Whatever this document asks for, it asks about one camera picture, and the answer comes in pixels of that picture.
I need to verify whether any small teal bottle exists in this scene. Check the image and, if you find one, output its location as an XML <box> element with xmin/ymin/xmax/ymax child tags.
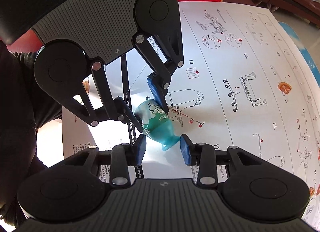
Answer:
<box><xmin>135</xmin><ymin>98</ymin><xmax>180</xmax><ymax>151</ymax></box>

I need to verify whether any white instruction sheet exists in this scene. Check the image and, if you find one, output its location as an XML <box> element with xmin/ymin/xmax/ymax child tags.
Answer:
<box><xmin>62</xmin><ymin>2</ymin><xmax>319</xmax><ymax>230</ymax></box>

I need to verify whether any blue table mat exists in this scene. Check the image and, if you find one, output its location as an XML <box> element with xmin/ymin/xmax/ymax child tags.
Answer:
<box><xmin>279</xmin><ymin>22</ymin><xmax>319</xmax><ymax>83</ymax></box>

